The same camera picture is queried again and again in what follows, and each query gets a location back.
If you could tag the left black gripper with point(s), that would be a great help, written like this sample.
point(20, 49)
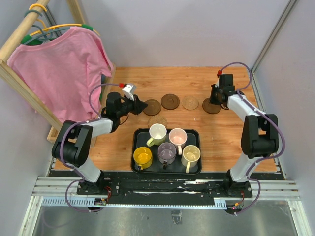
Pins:
point(137, 103)

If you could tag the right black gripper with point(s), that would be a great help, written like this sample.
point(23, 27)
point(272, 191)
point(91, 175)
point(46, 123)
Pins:
point(213, 89)

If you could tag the brown wooden coaster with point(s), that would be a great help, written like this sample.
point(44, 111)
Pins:
point(209, 107)
point(153, 107)
point(170, 101)

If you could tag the woven rattan coaster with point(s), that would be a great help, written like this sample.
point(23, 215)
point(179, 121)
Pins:
point(190, 102)
point(158, 119)

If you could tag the cream mug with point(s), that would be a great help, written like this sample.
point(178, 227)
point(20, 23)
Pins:
point(190, 156)

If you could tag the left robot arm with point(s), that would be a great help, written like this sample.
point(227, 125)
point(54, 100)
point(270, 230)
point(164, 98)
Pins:
point(72, 145)

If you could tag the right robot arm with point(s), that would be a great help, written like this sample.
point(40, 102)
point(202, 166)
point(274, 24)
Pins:
point(259, 137)

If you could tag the black plastic tray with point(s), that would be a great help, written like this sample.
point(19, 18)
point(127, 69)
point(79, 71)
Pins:
point(141, 136)

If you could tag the yellow mug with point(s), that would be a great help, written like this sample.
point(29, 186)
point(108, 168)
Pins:
point(143, 158)

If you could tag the pink mug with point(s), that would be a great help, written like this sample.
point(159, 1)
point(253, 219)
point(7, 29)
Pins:
point(178, 137)

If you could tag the purple mug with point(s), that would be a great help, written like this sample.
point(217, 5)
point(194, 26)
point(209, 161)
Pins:
point(166, 154)

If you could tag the pink t-shirt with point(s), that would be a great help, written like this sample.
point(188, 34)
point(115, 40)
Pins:
point(65, 73)

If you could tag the grey clothes hanger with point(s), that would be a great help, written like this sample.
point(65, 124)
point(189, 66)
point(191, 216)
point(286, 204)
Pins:
point(28, 38)

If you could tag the yellow green clothes hanger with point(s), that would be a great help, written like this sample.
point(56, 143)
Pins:
point(60, 26)

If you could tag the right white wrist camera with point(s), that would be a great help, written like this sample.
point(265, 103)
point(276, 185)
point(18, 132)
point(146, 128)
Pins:
point(225, 79)

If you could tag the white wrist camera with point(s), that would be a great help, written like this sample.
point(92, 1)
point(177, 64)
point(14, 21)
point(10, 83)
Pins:
point(225, 79)
point(128, 90)

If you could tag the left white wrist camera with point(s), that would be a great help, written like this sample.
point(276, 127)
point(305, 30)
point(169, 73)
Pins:
point(128, 90)

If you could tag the white mug green handle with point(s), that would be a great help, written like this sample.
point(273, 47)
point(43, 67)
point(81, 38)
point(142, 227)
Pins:
point(157, 135)

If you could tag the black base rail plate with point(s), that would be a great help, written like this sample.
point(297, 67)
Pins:
point(130, 188)

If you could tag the aluminium frame post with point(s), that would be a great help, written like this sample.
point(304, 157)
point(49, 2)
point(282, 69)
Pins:
point(274, 33)

